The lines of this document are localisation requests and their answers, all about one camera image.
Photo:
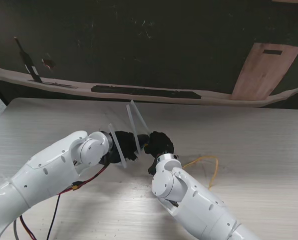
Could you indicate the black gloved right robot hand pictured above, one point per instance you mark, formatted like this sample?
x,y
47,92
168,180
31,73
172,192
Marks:
x,y
160,143

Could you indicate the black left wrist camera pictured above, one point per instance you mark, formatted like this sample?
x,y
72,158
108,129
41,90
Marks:
x,y
106,160

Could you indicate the white router with antennas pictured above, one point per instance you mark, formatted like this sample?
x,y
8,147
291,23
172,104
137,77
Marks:
x,y
133,122

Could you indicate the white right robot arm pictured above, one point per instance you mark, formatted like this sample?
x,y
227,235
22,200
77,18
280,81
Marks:
x,y
198,197

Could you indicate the wooden cutting board print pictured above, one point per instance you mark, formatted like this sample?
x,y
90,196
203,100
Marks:
x,y
261,72

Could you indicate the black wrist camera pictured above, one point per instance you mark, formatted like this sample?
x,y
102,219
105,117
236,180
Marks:
x,y
106,160
152,169

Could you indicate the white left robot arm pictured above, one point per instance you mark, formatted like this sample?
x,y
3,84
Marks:
x,y
44,175

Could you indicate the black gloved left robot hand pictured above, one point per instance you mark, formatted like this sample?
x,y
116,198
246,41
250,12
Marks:
x,y
126,145

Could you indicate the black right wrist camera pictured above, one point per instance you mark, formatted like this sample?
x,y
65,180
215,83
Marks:
x,y
152,169

